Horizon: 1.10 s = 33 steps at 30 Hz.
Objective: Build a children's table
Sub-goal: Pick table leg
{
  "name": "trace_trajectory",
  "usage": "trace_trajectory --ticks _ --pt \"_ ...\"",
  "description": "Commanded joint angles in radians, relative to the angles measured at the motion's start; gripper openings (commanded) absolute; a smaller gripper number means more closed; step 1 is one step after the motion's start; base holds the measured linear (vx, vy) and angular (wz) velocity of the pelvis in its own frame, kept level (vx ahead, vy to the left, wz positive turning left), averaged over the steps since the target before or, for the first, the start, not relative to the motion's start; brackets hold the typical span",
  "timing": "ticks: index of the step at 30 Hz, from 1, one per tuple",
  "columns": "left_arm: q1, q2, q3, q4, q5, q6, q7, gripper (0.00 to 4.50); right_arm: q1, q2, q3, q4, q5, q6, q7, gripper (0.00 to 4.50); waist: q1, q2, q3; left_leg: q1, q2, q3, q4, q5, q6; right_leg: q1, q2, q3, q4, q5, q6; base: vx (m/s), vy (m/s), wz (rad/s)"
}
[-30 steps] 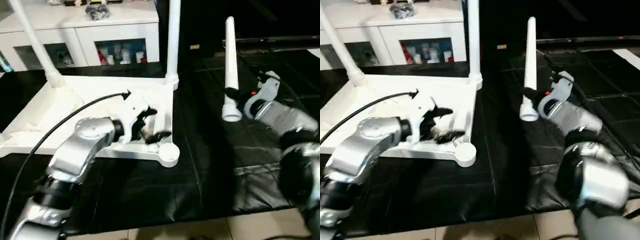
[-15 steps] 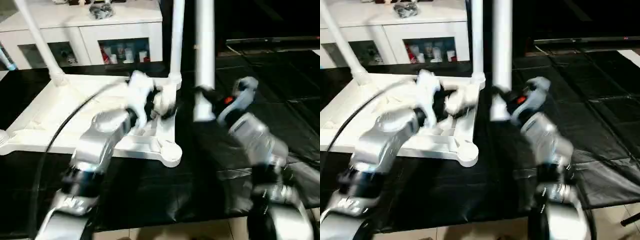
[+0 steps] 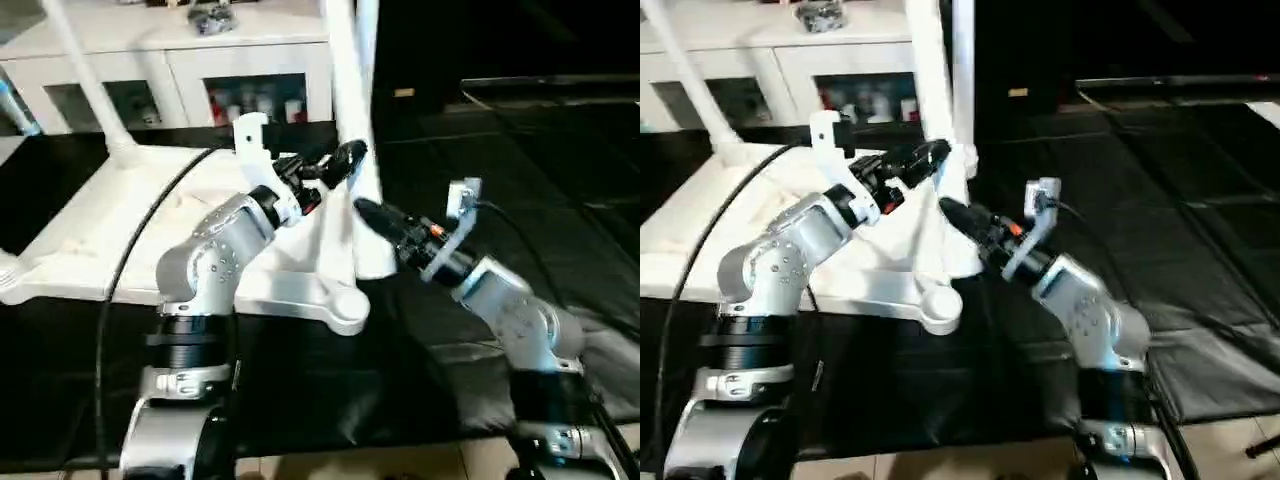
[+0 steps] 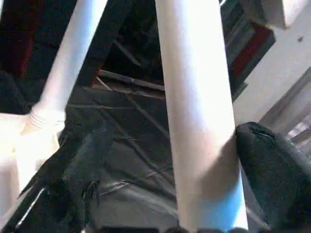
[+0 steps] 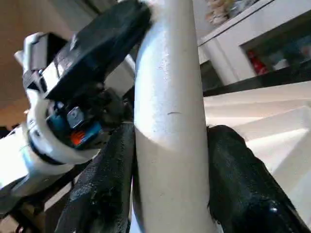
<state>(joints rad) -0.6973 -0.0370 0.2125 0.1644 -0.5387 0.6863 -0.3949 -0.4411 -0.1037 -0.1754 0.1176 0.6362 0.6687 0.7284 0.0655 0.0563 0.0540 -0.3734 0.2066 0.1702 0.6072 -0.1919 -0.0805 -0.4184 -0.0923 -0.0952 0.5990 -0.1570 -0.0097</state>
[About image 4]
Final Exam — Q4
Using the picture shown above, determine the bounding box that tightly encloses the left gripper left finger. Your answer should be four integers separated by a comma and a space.
0, 120, 116, 233

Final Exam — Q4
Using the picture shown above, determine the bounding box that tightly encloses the black work mat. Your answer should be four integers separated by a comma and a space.
0, 68, 273, 233

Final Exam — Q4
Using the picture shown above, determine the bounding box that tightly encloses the white plastic table leg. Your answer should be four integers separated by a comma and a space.
28, 0, 108, 135
155, 0, 249, 232

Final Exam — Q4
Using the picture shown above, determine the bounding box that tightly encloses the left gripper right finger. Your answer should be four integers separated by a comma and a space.
235, 121, 311, 230

